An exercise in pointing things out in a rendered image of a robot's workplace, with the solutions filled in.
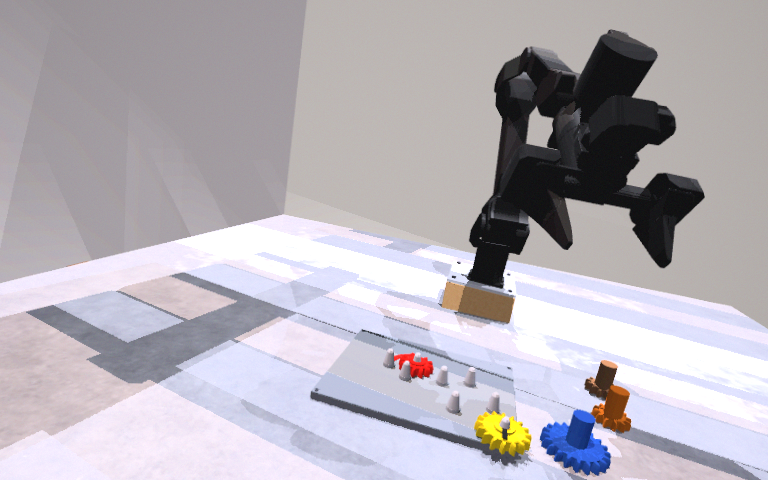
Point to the brown gear with tall hub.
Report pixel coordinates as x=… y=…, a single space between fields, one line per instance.
x=604 y=379

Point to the yellow gear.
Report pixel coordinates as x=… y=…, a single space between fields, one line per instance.
x=514 y=439

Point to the blue gear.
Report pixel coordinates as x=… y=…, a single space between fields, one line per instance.
x=575 y=444

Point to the orange gear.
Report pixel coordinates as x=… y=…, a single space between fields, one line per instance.
x=612 y=414

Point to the red gear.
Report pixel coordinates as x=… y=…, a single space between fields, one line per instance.
x=424 y=367

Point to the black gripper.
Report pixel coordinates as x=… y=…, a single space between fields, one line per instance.
x=537 y=180

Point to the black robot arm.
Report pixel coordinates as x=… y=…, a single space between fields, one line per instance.
x=599 y=101

